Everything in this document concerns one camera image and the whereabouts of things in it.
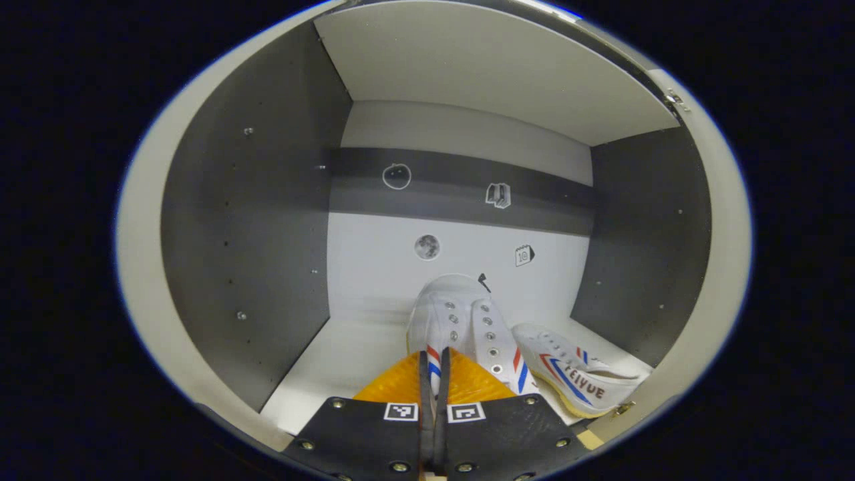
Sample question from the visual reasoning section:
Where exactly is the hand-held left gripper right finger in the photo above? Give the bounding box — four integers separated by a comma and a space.
437, 347, 592, 481

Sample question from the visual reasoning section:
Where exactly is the grey shoe cabinet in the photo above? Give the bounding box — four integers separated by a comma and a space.
115, 0, 752, 462

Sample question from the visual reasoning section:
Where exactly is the grey shoe cabinet door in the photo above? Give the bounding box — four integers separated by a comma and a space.
115, 13, 335, 452
651, 67, 753, 435

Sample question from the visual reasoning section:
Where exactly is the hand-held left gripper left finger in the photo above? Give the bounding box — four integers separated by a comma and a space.
284, 350, 437, 481

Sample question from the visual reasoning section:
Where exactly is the white striped canvas shoe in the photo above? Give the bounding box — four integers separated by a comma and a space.
511, 324, 653, 420
406, 274, 539, 402

